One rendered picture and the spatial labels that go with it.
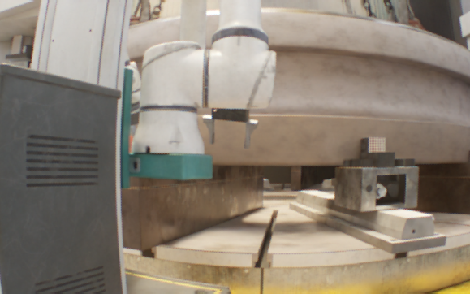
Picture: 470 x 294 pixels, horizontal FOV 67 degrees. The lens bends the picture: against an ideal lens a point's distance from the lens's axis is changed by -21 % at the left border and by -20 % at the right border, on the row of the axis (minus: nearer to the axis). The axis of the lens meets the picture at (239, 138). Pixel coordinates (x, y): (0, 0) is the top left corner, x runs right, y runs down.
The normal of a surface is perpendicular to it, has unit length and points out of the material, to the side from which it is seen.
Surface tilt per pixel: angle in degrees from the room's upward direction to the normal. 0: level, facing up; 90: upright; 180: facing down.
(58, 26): 90
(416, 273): 90
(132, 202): 90
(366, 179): 90
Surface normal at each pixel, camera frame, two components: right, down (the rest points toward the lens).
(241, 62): 0.06, -0.22
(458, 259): 0.25, -0.05
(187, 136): 0.59, -0.40
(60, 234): 0.94, 0.00
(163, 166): -0.35, -0.05
